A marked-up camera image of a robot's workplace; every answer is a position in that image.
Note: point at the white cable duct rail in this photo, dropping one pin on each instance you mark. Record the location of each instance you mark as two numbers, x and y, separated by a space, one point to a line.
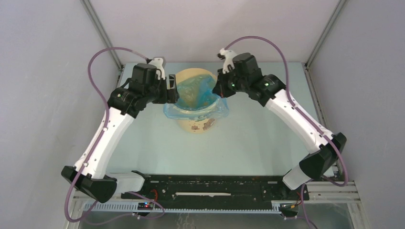
116 206

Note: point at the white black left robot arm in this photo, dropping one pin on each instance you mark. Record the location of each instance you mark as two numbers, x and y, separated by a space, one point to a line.
88 174

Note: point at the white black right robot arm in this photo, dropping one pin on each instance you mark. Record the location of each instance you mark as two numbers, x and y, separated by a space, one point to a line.
322 144

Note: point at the yellow capybara trash bin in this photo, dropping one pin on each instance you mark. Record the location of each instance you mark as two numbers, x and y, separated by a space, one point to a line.
193 126

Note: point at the small electronics board with LEDs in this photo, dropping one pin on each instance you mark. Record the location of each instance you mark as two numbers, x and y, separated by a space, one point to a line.
145 206

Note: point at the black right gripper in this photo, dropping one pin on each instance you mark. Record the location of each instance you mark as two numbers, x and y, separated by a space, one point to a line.
219 88

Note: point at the aluminium frame rail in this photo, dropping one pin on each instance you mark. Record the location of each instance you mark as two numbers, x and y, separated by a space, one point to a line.
326 192

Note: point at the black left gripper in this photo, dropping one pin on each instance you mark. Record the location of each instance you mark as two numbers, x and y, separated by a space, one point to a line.
170 96

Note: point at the blue plastic trash bag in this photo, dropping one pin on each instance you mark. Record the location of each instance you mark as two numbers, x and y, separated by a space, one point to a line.
197 101

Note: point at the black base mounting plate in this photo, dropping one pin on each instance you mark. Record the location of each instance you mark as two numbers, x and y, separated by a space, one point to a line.
219 191

